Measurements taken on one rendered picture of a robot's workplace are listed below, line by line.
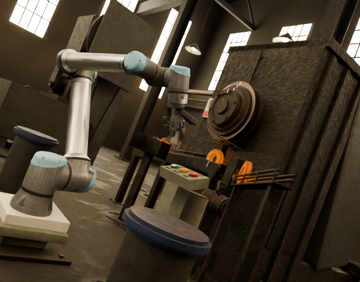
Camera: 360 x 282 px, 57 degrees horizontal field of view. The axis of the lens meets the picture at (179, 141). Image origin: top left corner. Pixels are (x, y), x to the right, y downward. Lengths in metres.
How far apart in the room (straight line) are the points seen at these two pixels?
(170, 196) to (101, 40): 3.50
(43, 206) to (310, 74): 1.80
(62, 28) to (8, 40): 1.74
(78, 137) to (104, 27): 3.10
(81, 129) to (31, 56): 10.28
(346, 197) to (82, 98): 2.15
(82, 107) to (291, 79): 1.43
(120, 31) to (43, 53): 7.43
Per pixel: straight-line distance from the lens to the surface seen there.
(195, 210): 1.58
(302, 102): 2.34
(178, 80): 1.46
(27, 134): 2.47
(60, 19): 12.34
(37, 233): 1.62
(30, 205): 1.65
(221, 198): 2.07
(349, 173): 2.92
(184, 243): 1.05
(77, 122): 1.82
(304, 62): 2.49
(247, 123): 2.33
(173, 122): 1.46
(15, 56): 11.97
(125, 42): 4.90
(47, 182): 1.64
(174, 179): 1.46
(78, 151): 1.78
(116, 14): 4.85
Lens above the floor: 0.65
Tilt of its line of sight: 3 degrees up
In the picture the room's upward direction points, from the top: 22 degrees clockwise
